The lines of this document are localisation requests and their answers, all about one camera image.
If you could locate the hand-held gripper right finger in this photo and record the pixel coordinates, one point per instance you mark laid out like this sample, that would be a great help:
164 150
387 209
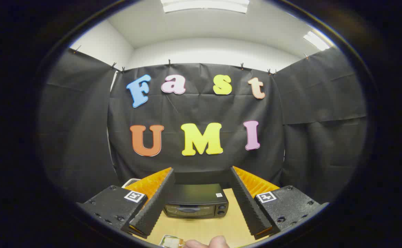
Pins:
249 203

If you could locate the black backdrop cloth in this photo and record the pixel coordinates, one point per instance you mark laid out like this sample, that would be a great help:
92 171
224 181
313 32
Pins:
194 110

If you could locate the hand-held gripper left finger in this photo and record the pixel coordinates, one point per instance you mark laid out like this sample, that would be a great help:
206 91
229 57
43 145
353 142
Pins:
156 203

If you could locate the black toaster oven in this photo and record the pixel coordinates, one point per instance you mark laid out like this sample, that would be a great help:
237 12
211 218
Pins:
194 194

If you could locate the white plastic tray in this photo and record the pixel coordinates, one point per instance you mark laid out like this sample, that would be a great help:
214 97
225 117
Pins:
162 241

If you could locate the white bread toaster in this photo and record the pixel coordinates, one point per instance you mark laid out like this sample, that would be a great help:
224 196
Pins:
132 181

